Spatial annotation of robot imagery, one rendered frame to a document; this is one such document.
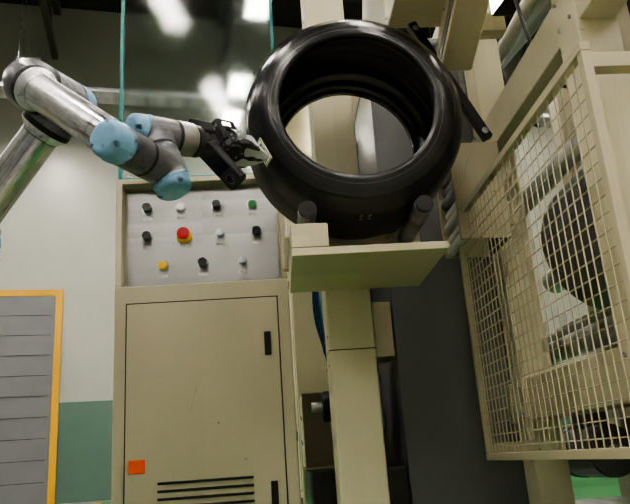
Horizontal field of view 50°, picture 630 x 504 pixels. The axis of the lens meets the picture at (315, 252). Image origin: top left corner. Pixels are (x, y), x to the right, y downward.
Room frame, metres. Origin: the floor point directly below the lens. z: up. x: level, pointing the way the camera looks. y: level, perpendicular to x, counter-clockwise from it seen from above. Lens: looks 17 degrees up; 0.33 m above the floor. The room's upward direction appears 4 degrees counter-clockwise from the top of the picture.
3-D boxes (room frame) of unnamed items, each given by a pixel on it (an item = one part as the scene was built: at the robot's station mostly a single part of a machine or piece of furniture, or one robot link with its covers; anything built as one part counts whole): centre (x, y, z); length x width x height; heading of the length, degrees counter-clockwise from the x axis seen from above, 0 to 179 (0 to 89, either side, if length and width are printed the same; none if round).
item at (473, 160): (1.93, -0.48, 1.05); 0.20 x 0.15 x 0.30; 4
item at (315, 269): (1.69, -0.12, 0.80); 0.37 x 0.36 x 0.02; 94
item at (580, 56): (1.48, -0.46, 0.65); 0.90 x 0.02 x 0.70; 4
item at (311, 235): (1.68, 0.02, 0.84); 0.36 x 0.09 x 0.06; 4
